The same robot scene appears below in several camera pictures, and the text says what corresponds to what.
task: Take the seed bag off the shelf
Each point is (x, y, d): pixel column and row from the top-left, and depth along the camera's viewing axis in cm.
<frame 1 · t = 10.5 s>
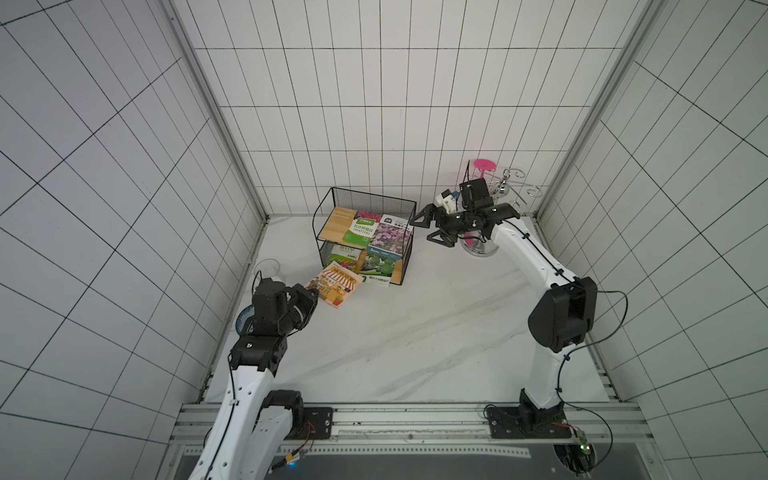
left hand: (319, 294, 77), fingers closed
right hand: (407, 230, 83), fingers open
orange striped seed bag: (336, 284, 83), point 16 cm above the table
clear glass cup: (268, 268, 101), point 4 cm above the table

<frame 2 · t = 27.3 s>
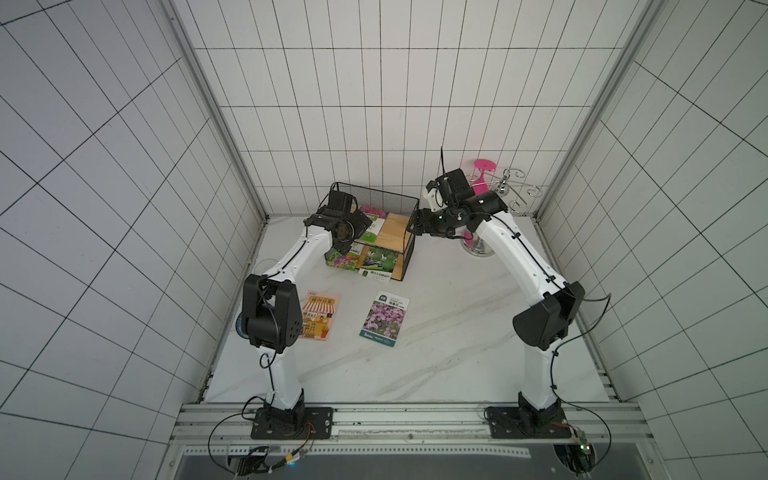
left hand: (362, 235, 93), fingers open
right hand: (405, 229, 81), fingers open
orange striped seed bag: (318, 315, 94), on the table
purple flower seed bag: (385, 318, 94), on the table
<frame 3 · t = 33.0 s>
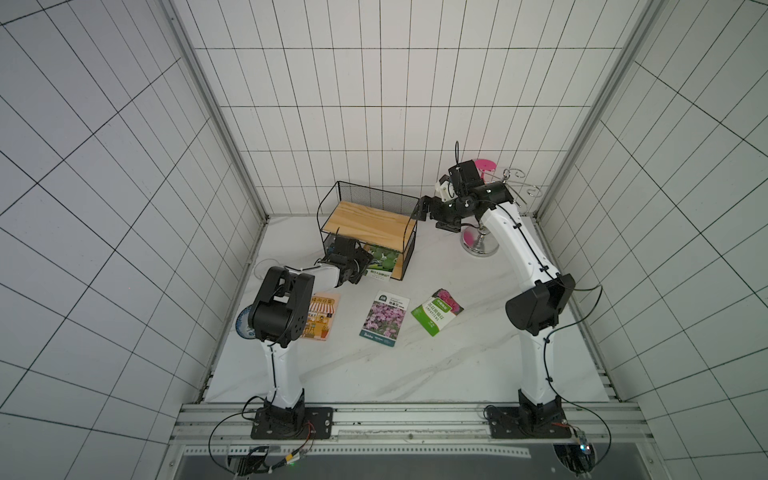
left hand: (369, 264, 102), fingers open
right hand: (411, 219, 84), fingers open
green white impatiens seed bag: (437, 311, 94), on the table
green pink flower seed bag: (455, 306, 96), on the table
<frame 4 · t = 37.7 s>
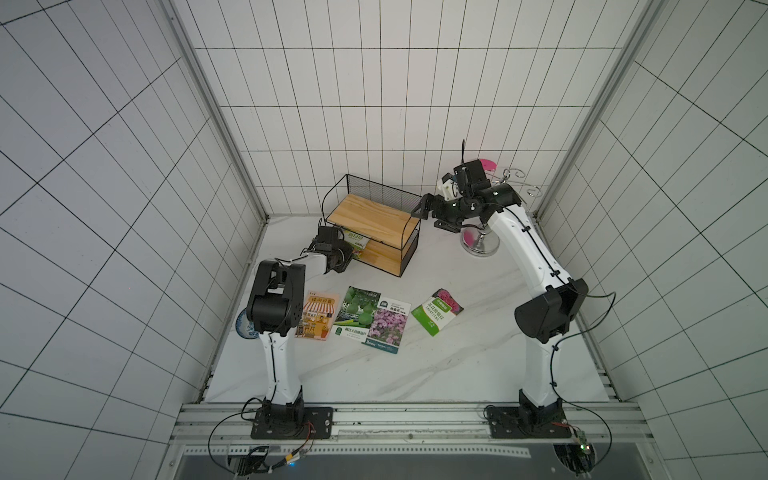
left hand: (353, 253, 105), fingers open
right hand: (410, 217, 80), fingers open
purple flower seed bag: (387, 325, 92), on the table
green vegetable seed bag: (355, 314, 94), on the table
